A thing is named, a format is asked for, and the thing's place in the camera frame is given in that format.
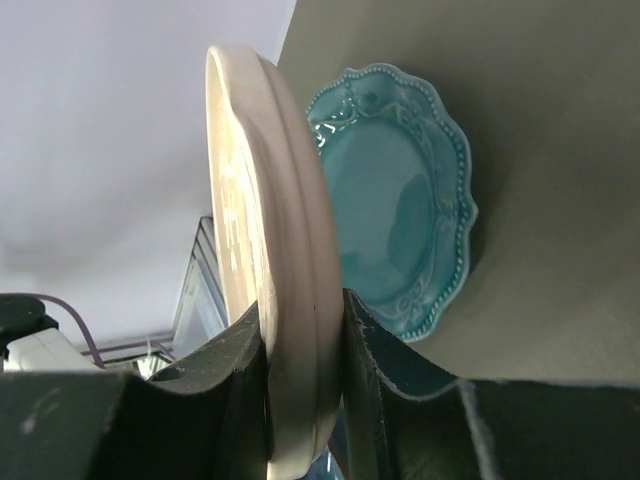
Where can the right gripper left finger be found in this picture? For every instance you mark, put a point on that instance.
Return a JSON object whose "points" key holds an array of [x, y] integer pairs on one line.
{"points": [[202, 417]]}

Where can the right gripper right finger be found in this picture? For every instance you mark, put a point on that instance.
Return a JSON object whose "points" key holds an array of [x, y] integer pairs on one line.
{"points": [[407, 418]]}

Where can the teal scalloped ceramic plate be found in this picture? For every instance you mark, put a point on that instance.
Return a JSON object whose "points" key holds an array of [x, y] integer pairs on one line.
{"points": [[398, 169]]}

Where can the cream white ceramic plate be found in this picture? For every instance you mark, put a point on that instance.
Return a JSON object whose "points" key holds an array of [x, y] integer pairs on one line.
{"points": [[277, 247]]}

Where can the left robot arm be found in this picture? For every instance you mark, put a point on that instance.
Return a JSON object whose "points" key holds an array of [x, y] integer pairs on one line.
{"points": [[35, 330]]}

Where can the aluminium front frame rail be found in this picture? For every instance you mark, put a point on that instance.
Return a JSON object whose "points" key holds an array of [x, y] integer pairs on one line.
{"points": [[200, 315]]}

